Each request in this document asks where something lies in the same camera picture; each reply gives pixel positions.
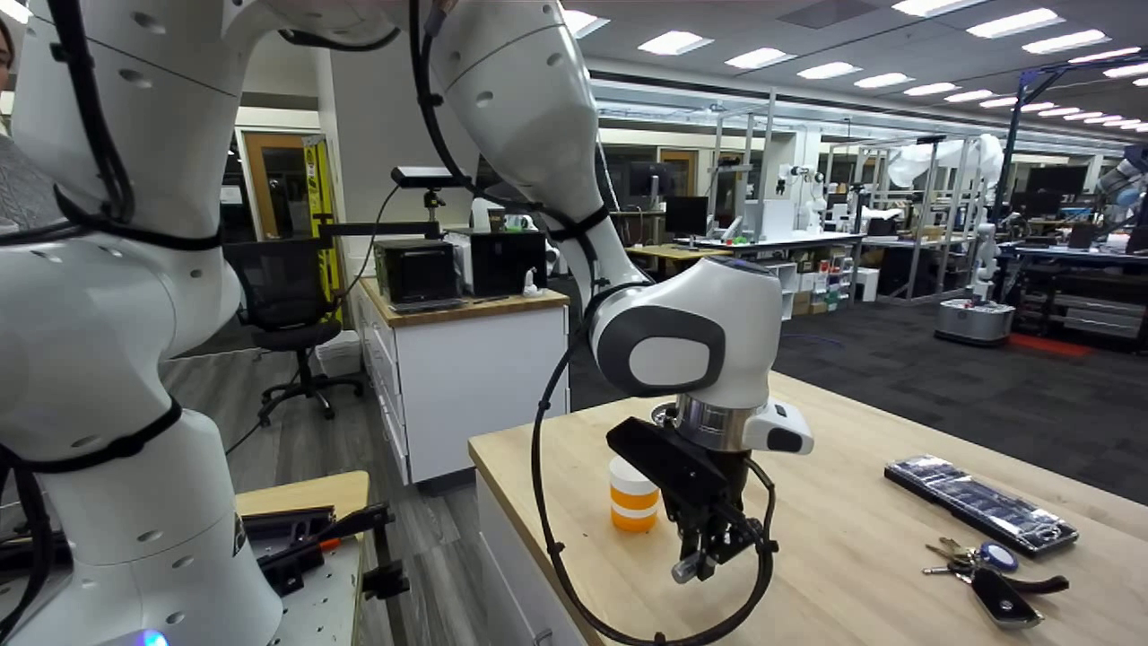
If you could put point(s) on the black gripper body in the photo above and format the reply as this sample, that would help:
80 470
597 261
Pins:
701 488

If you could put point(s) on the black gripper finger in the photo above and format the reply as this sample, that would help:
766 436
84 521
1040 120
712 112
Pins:
695 566

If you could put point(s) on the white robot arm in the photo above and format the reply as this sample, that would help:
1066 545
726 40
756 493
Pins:
126 107

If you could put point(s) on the orange white striped mug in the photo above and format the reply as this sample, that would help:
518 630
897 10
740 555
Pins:
632 496

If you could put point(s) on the white wooden-top cabinet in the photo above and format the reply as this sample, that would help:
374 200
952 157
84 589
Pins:
448 375

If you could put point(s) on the key bunch with fob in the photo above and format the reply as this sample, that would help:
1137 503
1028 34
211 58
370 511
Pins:
1004 596

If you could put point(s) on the black remote control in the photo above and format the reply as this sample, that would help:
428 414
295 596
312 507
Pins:
999 516

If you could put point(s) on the orange black bar clamp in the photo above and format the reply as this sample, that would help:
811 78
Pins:
306 537

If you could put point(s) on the black office chair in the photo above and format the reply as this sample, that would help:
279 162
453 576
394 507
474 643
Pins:
288 309

